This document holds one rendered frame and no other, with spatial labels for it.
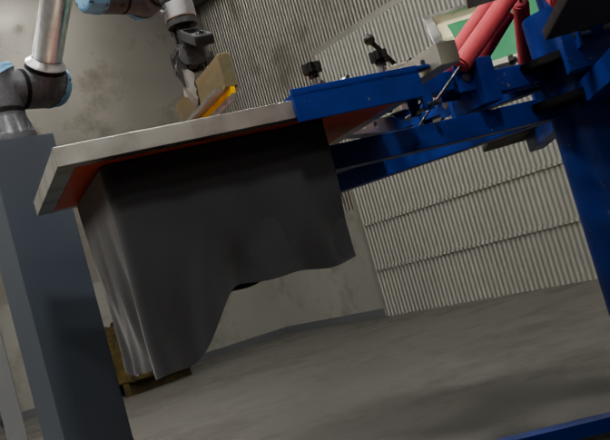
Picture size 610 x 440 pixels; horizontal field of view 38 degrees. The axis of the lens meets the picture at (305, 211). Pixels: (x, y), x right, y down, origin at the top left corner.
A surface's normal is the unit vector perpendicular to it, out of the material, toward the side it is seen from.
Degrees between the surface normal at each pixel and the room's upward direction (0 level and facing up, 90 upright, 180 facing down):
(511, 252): 90
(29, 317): 90
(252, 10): 90
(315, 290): 90
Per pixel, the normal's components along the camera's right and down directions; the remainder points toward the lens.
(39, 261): 0.55, -0.21
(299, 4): -0.79, 0.18
